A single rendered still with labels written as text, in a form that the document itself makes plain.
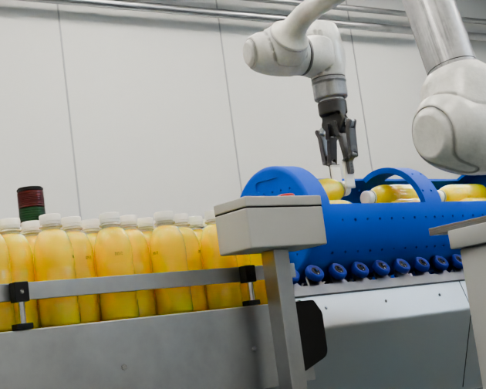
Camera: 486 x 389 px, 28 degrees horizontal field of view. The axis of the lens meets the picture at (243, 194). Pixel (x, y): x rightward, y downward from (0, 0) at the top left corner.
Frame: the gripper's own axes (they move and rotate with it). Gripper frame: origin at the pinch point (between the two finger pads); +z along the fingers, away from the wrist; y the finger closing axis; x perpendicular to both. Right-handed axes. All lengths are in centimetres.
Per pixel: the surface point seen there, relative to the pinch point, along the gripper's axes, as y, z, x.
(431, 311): -13.4, 36.8, -10.4
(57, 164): 321, -78, -92
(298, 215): -34, 16, 48
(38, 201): 32, -1, 70
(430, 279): -11.1, 28.9, -14.6
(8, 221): -15, 12, 100
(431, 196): -13.0, 7.8, -17.7
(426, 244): -11.1, 19.8, -15.0
